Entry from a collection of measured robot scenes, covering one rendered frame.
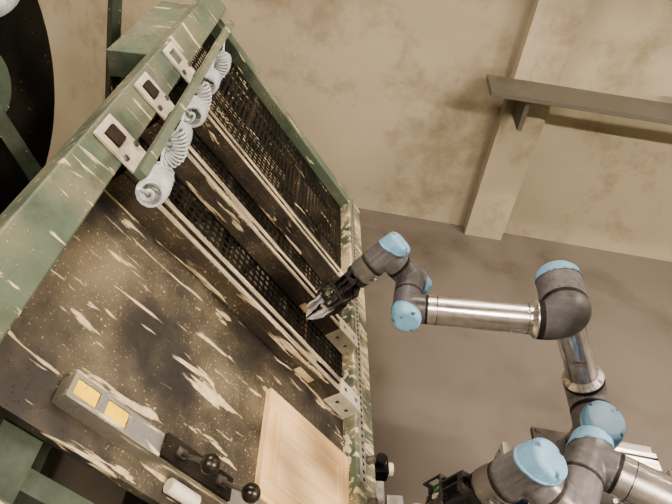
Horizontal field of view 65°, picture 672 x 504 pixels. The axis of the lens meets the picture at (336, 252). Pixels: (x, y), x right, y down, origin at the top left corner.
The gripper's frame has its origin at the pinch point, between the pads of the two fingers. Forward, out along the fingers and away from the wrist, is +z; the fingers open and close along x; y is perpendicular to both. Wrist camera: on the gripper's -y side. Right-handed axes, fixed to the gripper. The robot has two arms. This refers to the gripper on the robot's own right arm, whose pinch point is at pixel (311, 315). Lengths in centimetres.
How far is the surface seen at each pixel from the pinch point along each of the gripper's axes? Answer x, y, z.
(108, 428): 6, 68, 12
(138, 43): -114, -4, 0
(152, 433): 10, 60, 12
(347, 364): 15, -45, 21
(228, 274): -19.4, 18.2, 5.0
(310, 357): 8.6, -8.7, 12.5
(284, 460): 29.0, 17.2, 21.2
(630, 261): 62, -359, -92
